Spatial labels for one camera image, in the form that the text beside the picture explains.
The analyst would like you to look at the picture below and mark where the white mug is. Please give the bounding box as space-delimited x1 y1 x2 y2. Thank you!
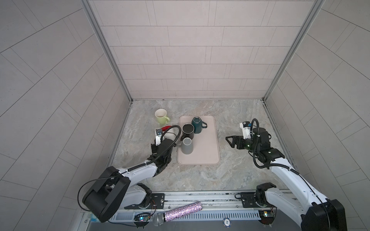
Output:
161 126 177 141

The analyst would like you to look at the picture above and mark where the grey mug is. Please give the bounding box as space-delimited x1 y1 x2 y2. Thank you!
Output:
181 137 194 155

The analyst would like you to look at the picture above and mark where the black mug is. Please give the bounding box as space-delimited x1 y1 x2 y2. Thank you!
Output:
180 124 195 141

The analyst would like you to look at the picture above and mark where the light green mug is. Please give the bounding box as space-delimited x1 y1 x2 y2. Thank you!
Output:
155 108 171 126

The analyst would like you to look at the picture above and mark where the dark green faceted mug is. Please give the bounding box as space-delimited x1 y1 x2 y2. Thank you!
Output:
191 116 208 134

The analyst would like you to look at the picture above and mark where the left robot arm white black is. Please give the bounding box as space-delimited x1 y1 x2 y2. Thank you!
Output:
81 138 176 223

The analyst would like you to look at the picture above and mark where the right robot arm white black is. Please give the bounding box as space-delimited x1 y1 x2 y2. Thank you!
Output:
226 128 347 231

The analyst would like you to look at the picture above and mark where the beige rectangular tray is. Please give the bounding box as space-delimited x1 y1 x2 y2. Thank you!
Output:
177 116 220 165

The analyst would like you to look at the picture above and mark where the right circuit board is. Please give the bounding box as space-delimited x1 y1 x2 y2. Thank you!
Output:
259 210 275 225

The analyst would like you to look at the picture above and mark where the circuit board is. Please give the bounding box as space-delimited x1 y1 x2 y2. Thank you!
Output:
259 210 275 225
134 213 151 223

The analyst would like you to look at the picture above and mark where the left circuit board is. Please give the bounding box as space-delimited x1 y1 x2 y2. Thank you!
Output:
134 213 151 223

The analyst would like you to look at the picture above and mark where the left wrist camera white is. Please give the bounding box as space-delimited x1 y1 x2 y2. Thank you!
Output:
155 129 163 146

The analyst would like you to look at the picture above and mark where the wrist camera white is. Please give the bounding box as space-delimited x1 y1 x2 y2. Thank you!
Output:
240 121 251 140
155 129 163 146

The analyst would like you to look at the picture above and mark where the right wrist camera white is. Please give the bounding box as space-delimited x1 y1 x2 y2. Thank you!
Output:
240 121 251 140

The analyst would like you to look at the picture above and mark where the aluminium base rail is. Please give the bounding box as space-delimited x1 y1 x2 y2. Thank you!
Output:
80 189 321 213

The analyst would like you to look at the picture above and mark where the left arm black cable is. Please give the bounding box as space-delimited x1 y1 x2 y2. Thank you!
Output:
77 125 182 213

